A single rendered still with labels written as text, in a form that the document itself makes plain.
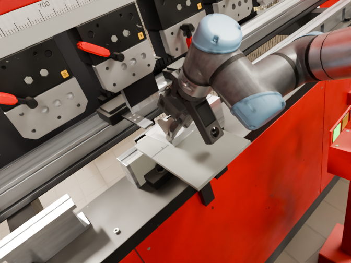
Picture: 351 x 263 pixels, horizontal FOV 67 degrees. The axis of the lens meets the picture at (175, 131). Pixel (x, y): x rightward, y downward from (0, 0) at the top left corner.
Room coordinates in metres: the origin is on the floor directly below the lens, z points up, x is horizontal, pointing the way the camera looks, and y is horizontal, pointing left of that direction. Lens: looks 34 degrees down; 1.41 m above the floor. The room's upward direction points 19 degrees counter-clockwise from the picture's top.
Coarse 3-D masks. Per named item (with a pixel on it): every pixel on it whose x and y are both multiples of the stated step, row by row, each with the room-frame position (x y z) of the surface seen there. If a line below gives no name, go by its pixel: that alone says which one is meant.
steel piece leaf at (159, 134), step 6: (192, 126) 0.59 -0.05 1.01; (156, 132) 0.65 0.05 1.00; (162, 132) 0.64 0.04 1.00; (180, 132) 0.61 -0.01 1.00; (186, 132) 0.58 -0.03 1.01; (156, 138) 0.62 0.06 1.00; (162, 138) 0.61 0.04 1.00; (174, 138) 0.56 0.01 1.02; (180, 138) 0.57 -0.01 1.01; (168, 144) 0.57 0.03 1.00; (174, 144) 0.55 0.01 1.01
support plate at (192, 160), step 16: (144, 144) 0.61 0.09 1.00; (160, 144) 0.59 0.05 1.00; (192, 144) 0.54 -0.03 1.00; (224, 144) 0.50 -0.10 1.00; (240, 144) 0.48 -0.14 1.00; (160, 160) 0.52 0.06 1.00; (176, 160) 0.50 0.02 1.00; (192, 160) 0.48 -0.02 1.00; (208, 160) 0.46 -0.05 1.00; (224, 160) 0.44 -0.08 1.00; (192, 176) 0.43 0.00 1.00; (208, 176) 0.41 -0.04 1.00
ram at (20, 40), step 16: (0, 0) 0.55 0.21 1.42; (16, 0) 0.56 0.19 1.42; (32, 0) 0.57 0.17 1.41; (96, 0) 0.63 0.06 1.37; (112, 0) 0.64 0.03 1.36; (128, 0) 0.66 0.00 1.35; (64, 16) 0.59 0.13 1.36; (80, 16) 0.60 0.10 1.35; (96, 16) 0.62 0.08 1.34; (16, 32) 0.54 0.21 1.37; (32, 32) 0.56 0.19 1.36; (48, 32) 0.57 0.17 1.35; (0, 48) 0.53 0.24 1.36; (16, 48) 0.54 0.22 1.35
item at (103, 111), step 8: (120, 96) 0.91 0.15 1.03; (104, 104) 0.88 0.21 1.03; (112, 104) 0.86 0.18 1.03; (120, 104) 0.84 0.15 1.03; (104, 112) 0.85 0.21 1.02; (112, 112) 0.82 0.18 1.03; (120, 112) 0.82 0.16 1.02; (128, 112) 0.82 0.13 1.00; (104, 120) 0.85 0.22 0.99; (112, 120) 0.80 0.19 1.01; (120, 120) 0.81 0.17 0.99; (128, 120) 0.77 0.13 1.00; (136, 120) 0.75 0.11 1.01; (144, 120) 0.73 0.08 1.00; (144, 128) 0.69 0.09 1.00
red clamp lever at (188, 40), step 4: (184, 24) 0.70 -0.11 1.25; (188, 24) 0.68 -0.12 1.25; (180, 28) 0.71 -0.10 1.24; (184, 28) 0.69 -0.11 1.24; (188, 28) 0.68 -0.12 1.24; (192, 28) 0.68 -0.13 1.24; (188, 32) 0.69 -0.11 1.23; (188, 36) 0.69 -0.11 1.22; (188, 40) 0.69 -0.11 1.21; (188, 44) 0.69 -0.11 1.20; (188, 48) 0.69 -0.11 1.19
